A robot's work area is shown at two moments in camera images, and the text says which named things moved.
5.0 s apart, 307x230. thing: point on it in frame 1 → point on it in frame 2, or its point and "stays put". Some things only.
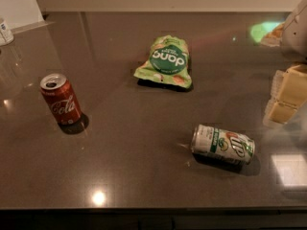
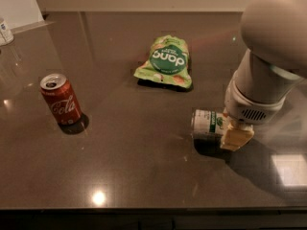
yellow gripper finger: (290, 86) → (247, 113)
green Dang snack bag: (168, 62) stays put
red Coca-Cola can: (60, 97) stays put
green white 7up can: (222, 144) → (207, 125)
